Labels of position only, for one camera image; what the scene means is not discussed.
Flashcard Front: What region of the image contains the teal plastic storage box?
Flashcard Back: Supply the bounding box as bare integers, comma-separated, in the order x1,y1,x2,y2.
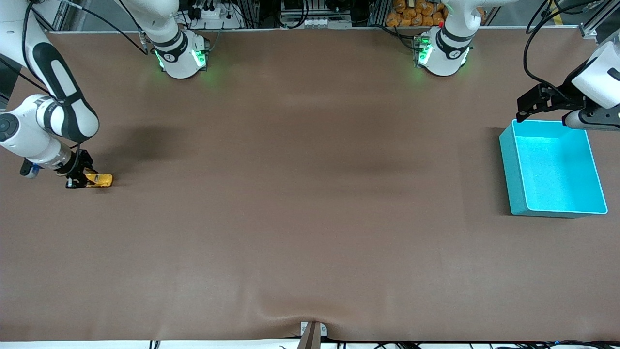
499,120,608,217

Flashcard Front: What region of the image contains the orange packaged goods pile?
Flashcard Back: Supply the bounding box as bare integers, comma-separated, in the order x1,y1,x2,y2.
386,0,447,28

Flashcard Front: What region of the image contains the white power strip with plugs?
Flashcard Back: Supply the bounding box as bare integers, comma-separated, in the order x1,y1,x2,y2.
186,0,244,31

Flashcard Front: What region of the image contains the brown table mat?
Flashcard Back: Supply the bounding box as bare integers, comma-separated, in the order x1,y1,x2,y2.
0,27,620,342

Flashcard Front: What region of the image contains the long white socket strip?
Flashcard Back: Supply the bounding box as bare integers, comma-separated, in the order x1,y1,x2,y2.
280,16,353,29

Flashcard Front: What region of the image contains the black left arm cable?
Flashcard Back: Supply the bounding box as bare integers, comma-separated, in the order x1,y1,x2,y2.
523,0,606,97

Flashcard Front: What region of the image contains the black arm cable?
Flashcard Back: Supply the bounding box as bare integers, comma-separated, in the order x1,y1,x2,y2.
523,0,606,97
0,0,148,97

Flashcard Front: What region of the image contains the aluminium frame post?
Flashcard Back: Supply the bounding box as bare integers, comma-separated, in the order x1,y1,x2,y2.
29,0,73,34
579,0,620,39

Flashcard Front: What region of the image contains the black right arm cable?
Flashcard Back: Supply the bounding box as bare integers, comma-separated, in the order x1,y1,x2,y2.
0,0,148,97

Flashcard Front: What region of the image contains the metal table clamp bracket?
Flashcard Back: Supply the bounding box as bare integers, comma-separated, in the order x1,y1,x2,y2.
296,321,328,349

